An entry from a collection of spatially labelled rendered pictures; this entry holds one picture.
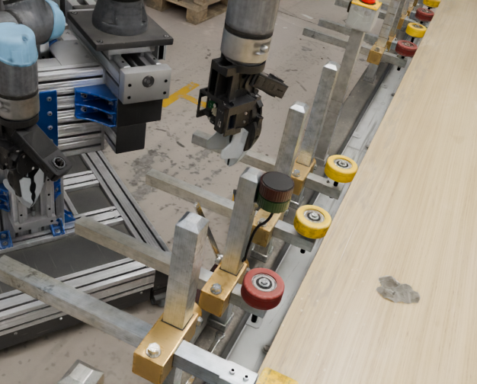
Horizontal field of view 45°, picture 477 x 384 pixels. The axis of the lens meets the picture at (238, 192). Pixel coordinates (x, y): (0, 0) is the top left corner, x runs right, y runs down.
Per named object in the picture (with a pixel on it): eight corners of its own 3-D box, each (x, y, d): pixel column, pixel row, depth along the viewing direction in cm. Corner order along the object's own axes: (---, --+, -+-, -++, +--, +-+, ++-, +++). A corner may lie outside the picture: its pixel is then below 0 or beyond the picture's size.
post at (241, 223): (204, 344, 128) (240, 172, 100) (211, 334, 131) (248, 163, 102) (218, 351, 128) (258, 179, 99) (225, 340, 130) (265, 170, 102)
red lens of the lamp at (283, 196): (253, 193, 99) (255, 184, 98) (265, 177, 104) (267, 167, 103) (285, 206, 98) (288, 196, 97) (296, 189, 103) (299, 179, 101)
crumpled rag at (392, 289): (370, 292, 111) (373, 283, 110) (381, 272, 116) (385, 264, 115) (413, 313, 109) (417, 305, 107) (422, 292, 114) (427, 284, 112)
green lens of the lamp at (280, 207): (251, 205, 101) (253, 195, 100) (263, 187, 106) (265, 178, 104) (282, 217, 100) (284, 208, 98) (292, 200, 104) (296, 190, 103)
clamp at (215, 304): (197, 307, 111) (200, 289, 108) (225, 266, 122) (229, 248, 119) (223, 319, 110) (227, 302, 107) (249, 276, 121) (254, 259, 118)
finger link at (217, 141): (197, 164, 101) (204, 119, 96) (222, 154, 105) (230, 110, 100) (209, 172, 100) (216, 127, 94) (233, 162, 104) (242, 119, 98)
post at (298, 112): (248, 269, 146) (289, 104, 117) (254, 260, 149) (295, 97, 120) (260, 274, 145) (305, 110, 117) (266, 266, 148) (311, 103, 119)
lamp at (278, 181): (235, 270, 111) (256, 182, 98) (246, 254, 115) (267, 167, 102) (263, 283, 110) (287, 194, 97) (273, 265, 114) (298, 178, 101)
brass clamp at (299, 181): (279, 188, 152) (283, 173, 149) (295, 164, 162) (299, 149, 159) (300, 196, 150) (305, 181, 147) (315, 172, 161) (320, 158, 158)
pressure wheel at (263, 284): (227, 325, 112) (237, 285, 105) (243, 299, 118) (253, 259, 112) (264, 343, 110) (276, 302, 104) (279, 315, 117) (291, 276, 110)
